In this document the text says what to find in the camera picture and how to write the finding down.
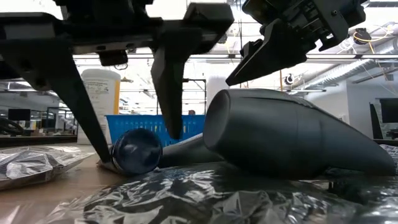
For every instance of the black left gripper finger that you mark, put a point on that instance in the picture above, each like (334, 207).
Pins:
(62, 77)
(171, 87)

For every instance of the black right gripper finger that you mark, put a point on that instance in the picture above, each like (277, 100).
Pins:
(273, 53)
(250, 46)

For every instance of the dark grey squeeze tube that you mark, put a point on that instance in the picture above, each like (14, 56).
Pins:
(186, 152)

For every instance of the dark blue travel bottle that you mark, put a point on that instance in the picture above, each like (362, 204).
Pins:
(136, 152)

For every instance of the black hair dryer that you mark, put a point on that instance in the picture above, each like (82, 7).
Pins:
(264, 133)

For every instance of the clear bag with black puff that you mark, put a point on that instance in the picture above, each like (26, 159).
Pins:
(28, 165)
(186, 199)

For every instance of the person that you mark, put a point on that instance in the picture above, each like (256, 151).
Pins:
(191, 112)

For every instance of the long ceiling light strip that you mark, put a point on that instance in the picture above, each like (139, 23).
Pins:
(214, 56)

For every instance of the white wipes canister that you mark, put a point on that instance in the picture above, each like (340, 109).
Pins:
(99, 93)

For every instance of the blue plastic basket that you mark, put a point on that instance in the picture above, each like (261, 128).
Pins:
(136, 124)

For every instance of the black monitor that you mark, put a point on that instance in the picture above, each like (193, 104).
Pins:
(18, 118)
(390, 110)

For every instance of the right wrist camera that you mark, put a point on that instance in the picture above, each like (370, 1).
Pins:
(264, 11)

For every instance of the silver ventilation duct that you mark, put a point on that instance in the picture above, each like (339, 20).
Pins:
(351, 70)

